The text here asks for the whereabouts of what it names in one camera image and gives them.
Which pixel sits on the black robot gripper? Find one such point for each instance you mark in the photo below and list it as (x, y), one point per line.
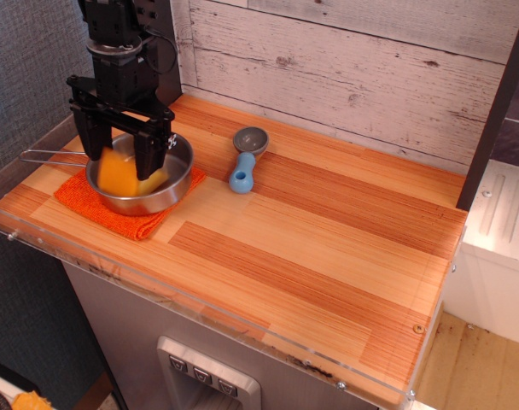
(122, 95)

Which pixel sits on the yellow cheese wedge toy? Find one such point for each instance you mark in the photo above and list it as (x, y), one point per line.
(117, 176)

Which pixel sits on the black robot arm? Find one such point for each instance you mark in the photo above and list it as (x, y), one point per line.
(122, 29)

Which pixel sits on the stainless steel pot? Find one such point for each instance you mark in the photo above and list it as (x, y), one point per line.
(178, 163)

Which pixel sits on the orange folded cloth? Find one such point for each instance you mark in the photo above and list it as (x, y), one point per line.
(77, 195)

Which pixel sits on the blue grey toy scoop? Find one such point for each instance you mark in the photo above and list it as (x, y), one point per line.
(251, 143)

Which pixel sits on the grey toy fridge cabinet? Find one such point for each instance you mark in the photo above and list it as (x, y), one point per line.
(128, 328)

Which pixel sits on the clear acrylic table guard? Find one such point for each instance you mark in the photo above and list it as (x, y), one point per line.
(333, 262)

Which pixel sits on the silver dispenser panel with buttons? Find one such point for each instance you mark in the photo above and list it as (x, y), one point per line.
(202, 376)

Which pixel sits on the orange black object bottom left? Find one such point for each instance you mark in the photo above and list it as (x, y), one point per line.
(25, 401)

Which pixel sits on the white toy sink counter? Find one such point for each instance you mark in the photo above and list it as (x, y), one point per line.
(483, 287)

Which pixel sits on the dark left frame post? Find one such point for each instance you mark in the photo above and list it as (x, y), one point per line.
(169, 89)

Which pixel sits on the dark frame post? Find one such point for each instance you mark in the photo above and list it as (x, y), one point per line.
(495, 119)
(169, 89)

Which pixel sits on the dark right frame post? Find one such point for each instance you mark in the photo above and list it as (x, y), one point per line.
(495, 119)

